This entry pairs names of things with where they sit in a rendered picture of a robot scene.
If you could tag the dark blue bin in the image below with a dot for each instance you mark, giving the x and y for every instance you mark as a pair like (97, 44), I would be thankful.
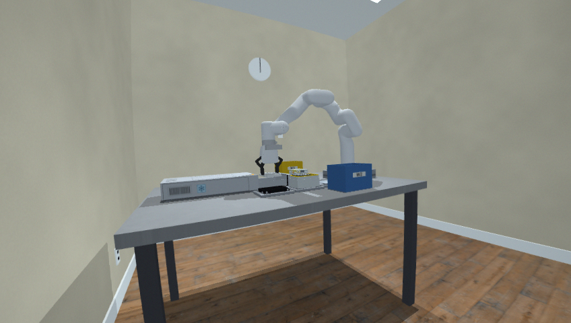
(349, 177)

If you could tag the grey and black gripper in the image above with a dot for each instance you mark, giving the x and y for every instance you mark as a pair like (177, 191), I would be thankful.
(268, 157)

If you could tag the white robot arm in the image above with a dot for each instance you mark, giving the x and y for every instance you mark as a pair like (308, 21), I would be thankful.
(324, 99)

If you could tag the yellow open-top bin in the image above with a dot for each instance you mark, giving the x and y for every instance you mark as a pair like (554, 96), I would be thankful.
(287, 165)

